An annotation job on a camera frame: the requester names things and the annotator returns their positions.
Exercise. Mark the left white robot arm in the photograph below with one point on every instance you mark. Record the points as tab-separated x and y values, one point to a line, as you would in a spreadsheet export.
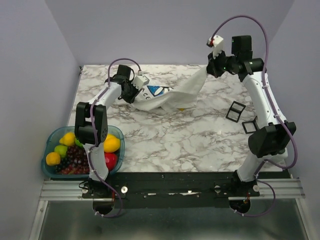
91	124

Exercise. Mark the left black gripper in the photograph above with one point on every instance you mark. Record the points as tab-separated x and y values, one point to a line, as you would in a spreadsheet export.
131	99

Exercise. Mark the orange citrus fruit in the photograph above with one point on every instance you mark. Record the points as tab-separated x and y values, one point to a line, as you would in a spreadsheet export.
53	159

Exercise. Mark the green lime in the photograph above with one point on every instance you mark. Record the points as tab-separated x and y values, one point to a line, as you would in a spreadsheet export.
61	150

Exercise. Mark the black frame stand upper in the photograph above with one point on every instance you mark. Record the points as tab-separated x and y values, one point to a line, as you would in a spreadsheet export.
235	111

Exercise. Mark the white printed t-shirt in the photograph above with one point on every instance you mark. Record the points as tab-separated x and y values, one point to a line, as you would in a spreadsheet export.
183	96

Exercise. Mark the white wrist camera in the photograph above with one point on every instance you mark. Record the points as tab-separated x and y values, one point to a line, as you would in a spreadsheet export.
139	81
216	43

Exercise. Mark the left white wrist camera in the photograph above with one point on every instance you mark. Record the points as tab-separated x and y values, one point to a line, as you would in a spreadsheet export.
139	81

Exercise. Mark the black frame stand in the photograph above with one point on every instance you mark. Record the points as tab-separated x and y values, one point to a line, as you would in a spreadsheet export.
250	126
235	111

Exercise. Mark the aluminium rail frame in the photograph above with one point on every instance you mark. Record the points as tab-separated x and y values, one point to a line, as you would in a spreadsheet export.
59	190

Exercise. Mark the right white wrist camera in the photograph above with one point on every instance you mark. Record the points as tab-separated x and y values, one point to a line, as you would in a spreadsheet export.
216	43

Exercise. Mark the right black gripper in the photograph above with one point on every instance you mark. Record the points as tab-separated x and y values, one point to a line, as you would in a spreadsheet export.
212	67

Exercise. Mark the yellow lemon right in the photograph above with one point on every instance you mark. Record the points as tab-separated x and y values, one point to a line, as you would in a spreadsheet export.
111	144

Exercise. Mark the red apple lower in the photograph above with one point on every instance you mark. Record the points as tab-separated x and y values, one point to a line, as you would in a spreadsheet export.
111	160

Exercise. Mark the teal plastic fruit bowl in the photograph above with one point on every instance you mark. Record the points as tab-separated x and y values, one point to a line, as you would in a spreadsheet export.
53	141

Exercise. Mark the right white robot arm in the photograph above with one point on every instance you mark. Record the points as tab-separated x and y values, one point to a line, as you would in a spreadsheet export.
269	141

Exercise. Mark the yellow lemon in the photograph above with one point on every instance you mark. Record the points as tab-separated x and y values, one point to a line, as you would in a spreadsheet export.
111	144
68	139

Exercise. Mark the black frame stand lower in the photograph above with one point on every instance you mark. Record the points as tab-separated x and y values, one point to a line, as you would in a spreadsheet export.
250	126

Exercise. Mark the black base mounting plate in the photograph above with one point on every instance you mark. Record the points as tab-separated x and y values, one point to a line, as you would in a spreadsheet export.
133	190

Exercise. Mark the yellow lemon left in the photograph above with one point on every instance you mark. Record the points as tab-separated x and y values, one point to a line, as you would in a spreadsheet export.
68	139

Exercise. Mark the dark purple grapes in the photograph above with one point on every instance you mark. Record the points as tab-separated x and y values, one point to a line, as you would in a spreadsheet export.
75	162

